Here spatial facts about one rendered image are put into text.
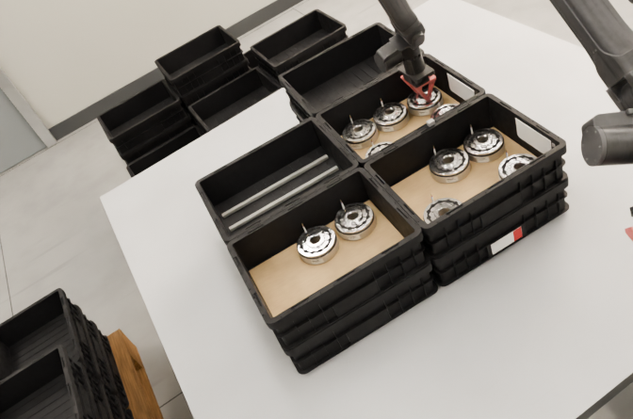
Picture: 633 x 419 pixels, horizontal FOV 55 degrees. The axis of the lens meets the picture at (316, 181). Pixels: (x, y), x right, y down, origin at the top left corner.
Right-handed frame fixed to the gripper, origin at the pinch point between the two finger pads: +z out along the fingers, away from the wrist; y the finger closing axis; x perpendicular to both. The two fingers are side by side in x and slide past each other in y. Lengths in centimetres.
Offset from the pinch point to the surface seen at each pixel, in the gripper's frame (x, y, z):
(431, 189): -18.5, 30.9, 4.3
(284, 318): -66, 51, -6
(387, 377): -54, 61, 17
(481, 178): -7.0, 36.4, 4.9
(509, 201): -9, 50, 2
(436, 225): -28, 50, -5
